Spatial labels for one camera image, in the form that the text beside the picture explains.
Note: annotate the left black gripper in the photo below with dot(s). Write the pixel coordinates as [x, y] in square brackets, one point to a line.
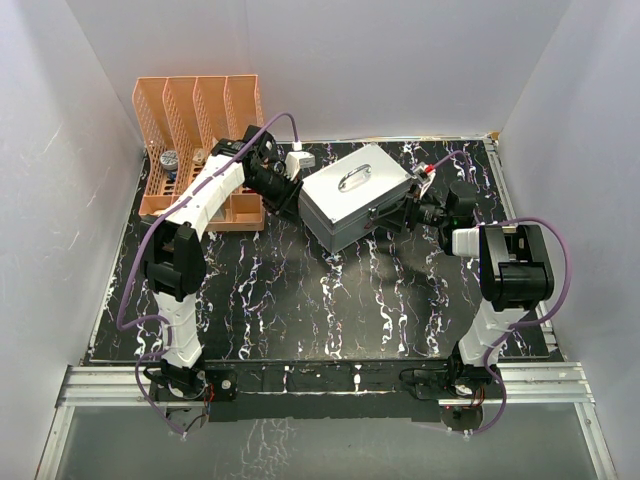
[287, 204]

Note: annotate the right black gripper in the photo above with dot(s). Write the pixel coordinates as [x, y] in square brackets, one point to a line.
[413, 206]

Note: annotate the grey metal medicine case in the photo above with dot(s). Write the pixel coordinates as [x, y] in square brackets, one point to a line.
[336, 202]

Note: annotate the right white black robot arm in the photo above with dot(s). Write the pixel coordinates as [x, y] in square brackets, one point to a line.
[515, 275]

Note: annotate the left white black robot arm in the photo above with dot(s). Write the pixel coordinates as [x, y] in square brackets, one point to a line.
[173, 261]

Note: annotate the round blue tin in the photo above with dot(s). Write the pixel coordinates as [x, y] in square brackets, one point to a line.
[170, 162]

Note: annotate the orange plastic file organizer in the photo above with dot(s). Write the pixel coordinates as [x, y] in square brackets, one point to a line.
[181, 119]

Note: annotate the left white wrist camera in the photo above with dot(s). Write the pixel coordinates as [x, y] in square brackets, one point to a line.
[298, 159]

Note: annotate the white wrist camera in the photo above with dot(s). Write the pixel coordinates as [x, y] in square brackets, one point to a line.
[423, 176]
[298, 159]

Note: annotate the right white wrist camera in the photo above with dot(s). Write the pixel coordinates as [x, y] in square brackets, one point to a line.
[423, 176]

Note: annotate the aluminium frame rail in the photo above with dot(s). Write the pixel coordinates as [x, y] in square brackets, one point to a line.
[325, 366]

